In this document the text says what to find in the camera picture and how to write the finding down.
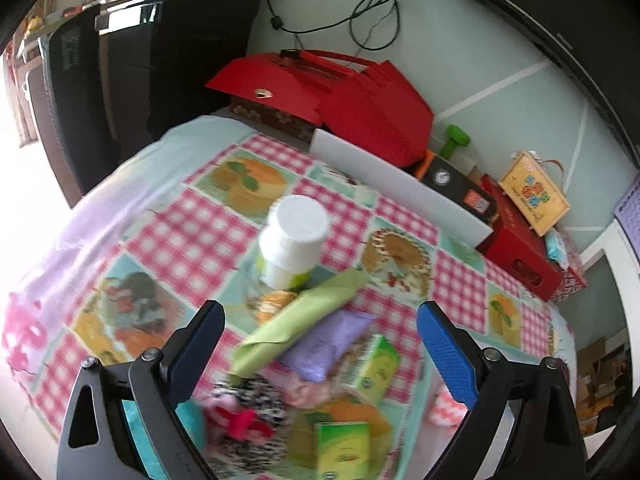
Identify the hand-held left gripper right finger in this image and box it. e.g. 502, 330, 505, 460
416, 301, 587, 480

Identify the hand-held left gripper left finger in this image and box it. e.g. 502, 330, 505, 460
56, 300, 226, 480

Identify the gold round foil cake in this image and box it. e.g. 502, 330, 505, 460
256, 290, 301, 326

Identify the purple snack packet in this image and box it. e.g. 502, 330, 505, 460
277, 309, 377, 382

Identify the pink soft pouch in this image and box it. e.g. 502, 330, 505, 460
265, 365, 351, 408

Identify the pink checked pouch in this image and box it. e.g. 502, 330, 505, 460
427, 389, 471, 427

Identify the green tea box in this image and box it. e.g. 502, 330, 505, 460
314, 421, 372, 480
342, 334, 402, 406

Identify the teal tissue packet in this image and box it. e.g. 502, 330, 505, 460
122, 400, 207, 480

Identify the black and white patterned cloth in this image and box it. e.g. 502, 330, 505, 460
202, 374, 293, 478

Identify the red plush bow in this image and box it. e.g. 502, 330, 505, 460
209, 396, 275, 442

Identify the green folded cloth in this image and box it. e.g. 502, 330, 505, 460
230, 267, 368, 377

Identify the checkered printed tablecloth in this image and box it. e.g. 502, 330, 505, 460
0, 115, 581, 480

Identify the red cardboard box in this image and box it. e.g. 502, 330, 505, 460
475, 174, 565, 303

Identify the white bottle with green label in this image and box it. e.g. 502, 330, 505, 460
256, 194, 331, 291

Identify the floral patterned box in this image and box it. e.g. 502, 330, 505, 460
550, 227, 588, 303

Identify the light blue packet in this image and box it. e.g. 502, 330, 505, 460
544, 229, 572, 268

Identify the black box with gauge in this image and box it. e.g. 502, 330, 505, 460
417, 152, 500, 223

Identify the white board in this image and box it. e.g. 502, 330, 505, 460
309, 128, 493, 251

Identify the yellow printed basket box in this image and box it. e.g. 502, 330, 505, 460
498, 150, 571, 237

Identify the white shelf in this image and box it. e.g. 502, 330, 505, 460
580, 225, 640, 281

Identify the green dumbbell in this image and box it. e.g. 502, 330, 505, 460
440, 125, 472, 161

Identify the purple plastic basket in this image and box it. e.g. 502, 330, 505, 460
614, 172, 640, 268

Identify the dark floral gift box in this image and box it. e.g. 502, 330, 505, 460
230, 96, 317, 143

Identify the red gift bag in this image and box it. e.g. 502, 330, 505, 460
205, 49, 435, 168

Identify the black glossy appliance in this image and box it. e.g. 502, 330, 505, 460
39, 10, 123, 208

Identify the black cabinet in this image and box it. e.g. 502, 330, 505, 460
95, 0, 262, 161

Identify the black power cable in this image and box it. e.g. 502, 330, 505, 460
264, 0, 307, 51

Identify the black looped cable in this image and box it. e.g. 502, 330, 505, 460
349, 0, 432, 58

